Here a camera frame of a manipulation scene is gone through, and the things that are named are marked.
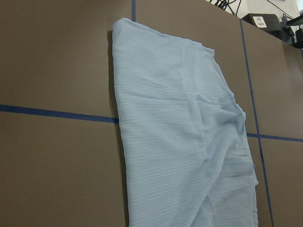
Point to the light blue button-up shirt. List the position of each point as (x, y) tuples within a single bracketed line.
[(188, 162)]

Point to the black monitor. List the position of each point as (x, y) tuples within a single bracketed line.
[(279, 28)]

